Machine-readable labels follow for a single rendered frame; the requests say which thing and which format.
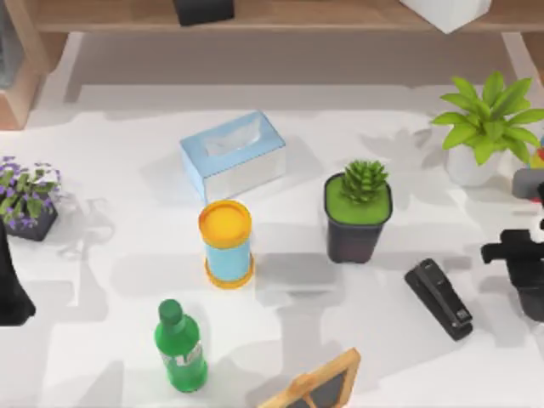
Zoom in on black stapler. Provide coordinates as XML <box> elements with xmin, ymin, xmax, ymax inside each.
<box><xmin>403</xmin><ymin>258</ymin><xmax>474</xmax><ymax>343</ymax></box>

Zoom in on grey rounded box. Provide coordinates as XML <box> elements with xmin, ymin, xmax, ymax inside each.
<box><xmin>511</xmin><ymin>167</ymin><xmax>544</xmax><ymax>200</ymax></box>

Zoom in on stack of coloured rings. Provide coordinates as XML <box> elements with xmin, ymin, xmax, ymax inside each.
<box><xmin>530</xmin><ymin>134</ymin><xmax>544</xmax><ymax>170</ymax></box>

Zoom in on green plant in white pot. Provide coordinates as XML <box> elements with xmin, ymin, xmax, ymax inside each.
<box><xmin>430</xmin><ymin>70</ymin><xmax>544</xmax><ymax>189</ymax></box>

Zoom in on succulent in black pot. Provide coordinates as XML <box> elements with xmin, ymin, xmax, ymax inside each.
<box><xmin>324</xmin><ymin>158</ymin><xmax>394</xmax><ymax>265</ymax></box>

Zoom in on wooden framed blackboard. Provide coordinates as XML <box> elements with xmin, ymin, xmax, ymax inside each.
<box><xmin>256</xmin><ymin>347</ymin><xmax>363</xmax><ymax>408</ymax></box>

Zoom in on white box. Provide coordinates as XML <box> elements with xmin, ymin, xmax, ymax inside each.
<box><xmin>398</xmin><ymin>0</ymin><xmax>493</xmax><ymax>36</ymax></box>

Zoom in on yellow and blue can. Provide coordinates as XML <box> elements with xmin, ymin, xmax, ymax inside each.
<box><xmin>197</xmin><ymin>199</ymin><xmax>256</xmax><ymax>291</ymax></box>

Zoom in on light blue tissue box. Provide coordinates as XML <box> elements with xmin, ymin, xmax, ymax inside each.
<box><xmin>178</xmin><ymin>110</ymin><xmax>287</xmax><ymax>206</ymax></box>

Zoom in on wooden shelf unit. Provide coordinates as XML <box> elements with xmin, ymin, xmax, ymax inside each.
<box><xmin>0</xmin><ymin>0</ymin><xmax>544</xmax><ymax>132</ymax></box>

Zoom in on green bottle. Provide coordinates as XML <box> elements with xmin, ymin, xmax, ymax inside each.
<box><xmin>153</xmin><ymin>298</ymin><xmax>210</xmax><ymax>394</ymax></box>

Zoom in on black box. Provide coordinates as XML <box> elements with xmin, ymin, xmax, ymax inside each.
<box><xmin>172</xmin><ymin>0</ymin><xmax>236</xmax><ymax>28</ymax></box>

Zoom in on purple flowers in black pot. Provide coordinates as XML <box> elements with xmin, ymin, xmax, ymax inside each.
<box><xmin>0</xmin><ymin>155</ymin><xmax>64</xmax><ymax>243</ymax></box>

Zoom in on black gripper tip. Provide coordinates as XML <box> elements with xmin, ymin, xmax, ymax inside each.
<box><xmin>0</xmin><ymin>219</ymin><xmax>37</xmax><ymax>328</ymax></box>

